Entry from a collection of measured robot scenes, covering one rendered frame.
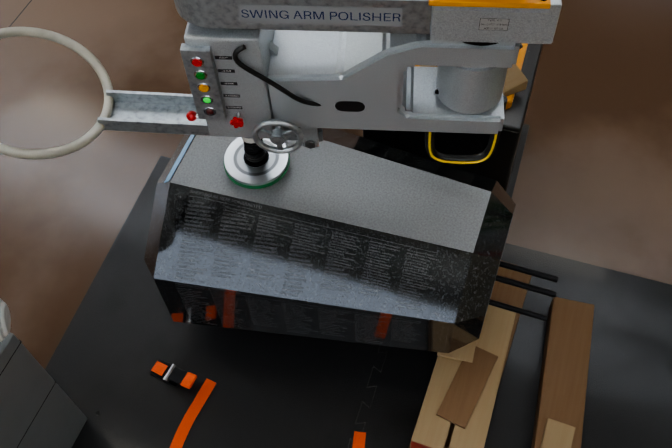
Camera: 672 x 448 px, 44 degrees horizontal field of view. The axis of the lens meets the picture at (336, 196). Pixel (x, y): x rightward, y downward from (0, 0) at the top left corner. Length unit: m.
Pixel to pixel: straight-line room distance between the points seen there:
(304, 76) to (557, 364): 1.59
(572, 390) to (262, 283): 1.24
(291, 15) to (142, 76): 2.31
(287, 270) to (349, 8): 1.02
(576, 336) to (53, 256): 2.22
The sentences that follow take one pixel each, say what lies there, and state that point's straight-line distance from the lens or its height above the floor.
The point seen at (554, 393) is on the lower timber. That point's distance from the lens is 3.24.
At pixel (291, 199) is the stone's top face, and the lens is 2.69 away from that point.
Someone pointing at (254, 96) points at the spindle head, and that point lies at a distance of 2.31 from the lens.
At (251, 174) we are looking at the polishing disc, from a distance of 2.69.
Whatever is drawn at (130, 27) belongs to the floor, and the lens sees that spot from 4.57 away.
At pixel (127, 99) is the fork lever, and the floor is 1.12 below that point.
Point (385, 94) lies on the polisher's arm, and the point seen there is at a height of 1.36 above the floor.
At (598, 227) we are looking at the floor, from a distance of 3.75.
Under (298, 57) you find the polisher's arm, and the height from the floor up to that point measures 1.42.
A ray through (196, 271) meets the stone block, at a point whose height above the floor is 0.65.
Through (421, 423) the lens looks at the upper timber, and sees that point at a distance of 3.01.
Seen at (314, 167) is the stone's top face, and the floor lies 0.85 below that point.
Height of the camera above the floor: 3.09
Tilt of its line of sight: 56 degrees down
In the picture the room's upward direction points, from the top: 4 degrees counter-clockwise
